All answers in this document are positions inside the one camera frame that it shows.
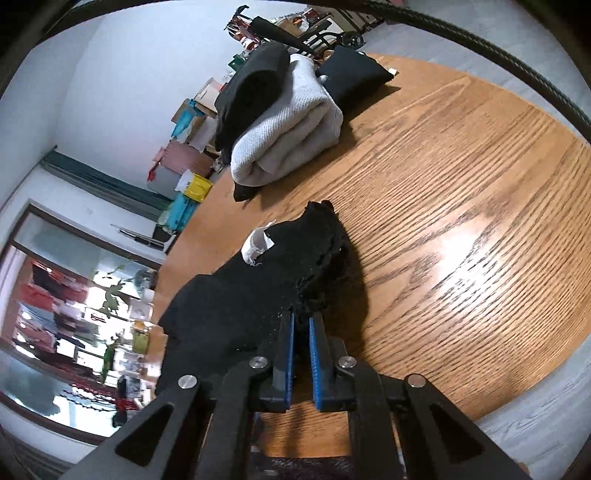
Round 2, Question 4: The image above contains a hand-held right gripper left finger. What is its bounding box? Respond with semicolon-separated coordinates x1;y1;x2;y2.
60;310;296;480

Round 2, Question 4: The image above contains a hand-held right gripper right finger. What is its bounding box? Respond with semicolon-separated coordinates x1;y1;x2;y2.
309;314;532;480

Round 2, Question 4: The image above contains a black knit sweater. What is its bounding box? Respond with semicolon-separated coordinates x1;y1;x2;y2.
154;199;370;407

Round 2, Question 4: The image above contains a row of hanging clothes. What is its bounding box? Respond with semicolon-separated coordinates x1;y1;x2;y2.
9;258;107;361

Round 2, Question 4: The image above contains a white cloth tag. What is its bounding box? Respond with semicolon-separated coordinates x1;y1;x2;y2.
240;220;278;267

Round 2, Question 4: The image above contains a glass jar with green label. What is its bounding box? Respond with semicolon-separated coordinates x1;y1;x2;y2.
130;323;153;354

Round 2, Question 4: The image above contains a ribbed clear glass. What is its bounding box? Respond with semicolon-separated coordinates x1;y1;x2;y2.
127;298;154;321

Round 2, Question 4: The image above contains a teal suitcase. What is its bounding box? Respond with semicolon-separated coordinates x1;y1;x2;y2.
164;194;204;232

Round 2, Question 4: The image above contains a tall potted green plant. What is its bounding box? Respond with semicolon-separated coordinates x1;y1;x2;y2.
92;263;139;319

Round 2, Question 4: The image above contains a yellow shopping bag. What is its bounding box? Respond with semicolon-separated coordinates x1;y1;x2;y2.
174;170;214;204

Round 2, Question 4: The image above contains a red berry branch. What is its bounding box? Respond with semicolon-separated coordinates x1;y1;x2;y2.
60;364;139;414

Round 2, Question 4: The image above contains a grey suitcase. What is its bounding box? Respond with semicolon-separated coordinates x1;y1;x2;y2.
147;166;181;195

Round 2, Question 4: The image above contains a folded white knit sweater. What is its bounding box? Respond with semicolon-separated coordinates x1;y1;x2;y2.
229;54;345;186

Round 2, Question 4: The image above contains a pink suitcase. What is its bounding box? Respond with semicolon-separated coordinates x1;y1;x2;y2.
159;138;213;178

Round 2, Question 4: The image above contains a dark green curtain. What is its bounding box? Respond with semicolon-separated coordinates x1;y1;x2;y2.
39;150;174;220

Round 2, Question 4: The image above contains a white storage box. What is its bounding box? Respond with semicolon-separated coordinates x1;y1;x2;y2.
194;78;227;109

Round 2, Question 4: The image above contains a black pouch under stack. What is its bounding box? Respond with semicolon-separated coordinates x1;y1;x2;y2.
316;45;395;114

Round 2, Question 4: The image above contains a black wheeled cart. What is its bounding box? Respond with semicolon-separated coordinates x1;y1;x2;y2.
226;2;365;61

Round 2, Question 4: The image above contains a white-handled mop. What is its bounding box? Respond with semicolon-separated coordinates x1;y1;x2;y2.
110;223;178;252

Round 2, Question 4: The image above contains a black braided cable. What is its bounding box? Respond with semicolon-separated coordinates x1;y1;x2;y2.
360;0;591;132

